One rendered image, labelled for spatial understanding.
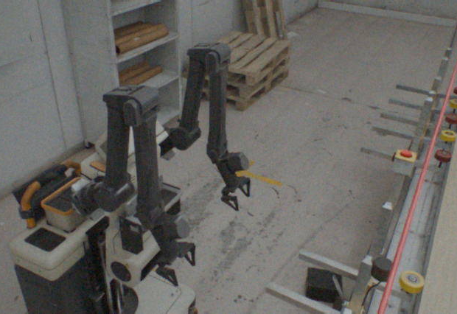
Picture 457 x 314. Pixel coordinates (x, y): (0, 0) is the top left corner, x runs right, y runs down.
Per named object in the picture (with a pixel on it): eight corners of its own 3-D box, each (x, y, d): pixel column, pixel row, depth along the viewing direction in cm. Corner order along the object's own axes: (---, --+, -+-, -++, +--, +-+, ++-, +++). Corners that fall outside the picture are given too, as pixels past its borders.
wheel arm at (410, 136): (371, 131, 274) (372, 125, 271) (371, 129, 276) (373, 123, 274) (447, 151, 257) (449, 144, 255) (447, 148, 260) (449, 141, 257)
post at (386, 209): (356, 298, 180) (382, 204, 154) (358, 292, 183) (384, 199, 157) (365, 301, 179) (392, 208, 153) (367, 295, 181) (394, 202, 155)
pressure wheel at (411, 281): (403, 310, 161) (411, 288, 155) (389, 293, 167) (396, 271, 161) (421, 304, 164) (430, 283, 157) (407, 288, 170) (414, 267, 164)
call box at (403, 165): (390, 172, 174) (394, 155, 170) (393, 164, 179) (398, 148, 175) (408, 178, 171) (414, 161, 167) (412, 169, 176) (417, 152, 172)
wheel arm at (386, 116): (379, 118, 294) (380, 113, 291) (380, 116, 296) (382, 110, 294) (450, 135, 277) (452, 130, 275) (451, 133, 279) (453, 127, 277)
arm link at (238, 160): (217, 141, 174) (206, 151, 168) (241, 135, 168) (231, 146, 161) (228, 167, 178) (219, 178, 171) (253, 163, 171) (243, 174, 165)
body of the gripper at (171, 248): (190, 245, 145) (180, 227, 142) (172, 267, 137) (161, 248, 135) (177, 245, 149) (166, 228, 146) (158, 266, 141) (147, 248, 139)
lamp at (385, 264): (358, 312, 147) (371, 265, 136) (363, 300, 151) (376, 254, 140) (377, 320, 145) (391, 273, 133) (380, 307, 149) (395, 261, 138)
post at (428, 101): (402, 175, 254) (425, 98, 229) (403, 172, 257) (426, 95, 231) (408, 176, 253) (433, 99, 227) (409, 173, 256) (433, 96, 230)
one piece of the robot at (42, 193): (27, 242, 192) (0, 197, 184) (85, 198, 219) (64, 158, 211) (43, 242, 185) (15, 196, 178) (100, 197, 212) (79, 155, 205)
